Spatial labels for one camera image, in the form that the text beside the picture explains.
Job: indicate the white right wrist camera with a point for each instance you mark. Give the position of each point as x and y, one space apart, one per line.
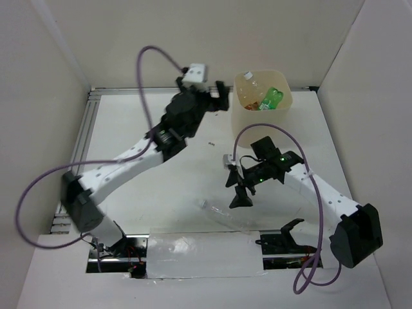
230 161

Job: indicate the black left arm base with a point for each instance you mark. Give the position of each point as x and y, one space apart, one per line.
130 258

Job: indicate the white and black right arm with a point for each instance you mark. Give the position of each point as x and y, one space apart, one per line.
356 228

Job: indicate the aluminium frame rail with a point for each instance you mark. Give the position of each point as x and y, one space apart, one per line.
61 222

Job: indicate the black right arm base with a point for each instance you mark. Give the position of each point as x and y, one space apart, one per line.
279 249

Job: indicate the green plastic bottle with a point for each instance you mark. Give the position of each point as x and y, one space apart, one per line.
271 99

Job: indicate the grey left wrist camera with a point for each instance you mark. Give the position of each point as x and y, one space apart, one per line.
196 74

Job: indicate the clear bottle white cap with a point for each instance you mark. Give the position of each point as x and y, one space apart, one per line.
222 216
251 89

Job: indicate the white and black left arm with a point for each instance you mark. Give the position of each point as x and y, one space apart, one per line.
82 194

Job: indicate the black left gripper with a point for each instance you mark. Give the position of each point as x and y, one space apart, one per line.
215 103

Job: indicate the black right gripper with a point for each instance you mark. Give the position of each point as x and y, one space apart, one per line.
241 198

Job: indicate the red label bottle red cap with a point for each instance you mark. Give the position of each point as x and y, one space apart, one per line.
252 107

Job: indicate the cream plastic bin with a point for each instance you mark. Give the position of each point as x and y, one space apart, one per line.
241 117

